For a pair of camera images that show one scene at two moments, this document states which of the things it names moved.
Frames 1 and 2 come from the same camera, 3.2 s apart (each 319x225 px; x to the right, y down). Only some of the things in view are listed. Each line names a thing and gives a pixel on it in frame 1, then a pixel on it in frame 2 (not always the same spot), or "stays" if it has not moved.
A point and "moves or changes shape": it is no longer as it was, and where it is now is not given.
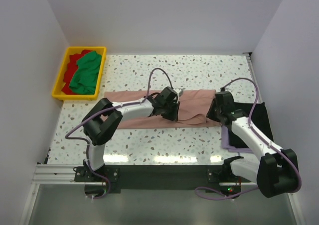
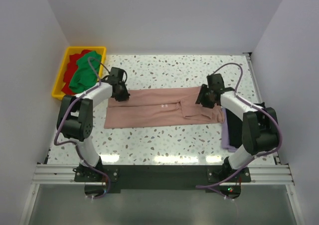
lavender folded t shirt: [225, 142] stays
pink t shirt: [194, 107] moves or changes shape
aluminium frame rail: [56, 174] stays
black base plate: [117, 178] stays
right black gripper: [210, 115] to [204, 88]
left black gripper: [174, 116] to [124, 96]
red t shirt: [71, 69] stays
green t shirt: [84, 79] stays
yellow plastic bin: [57, 92] stays
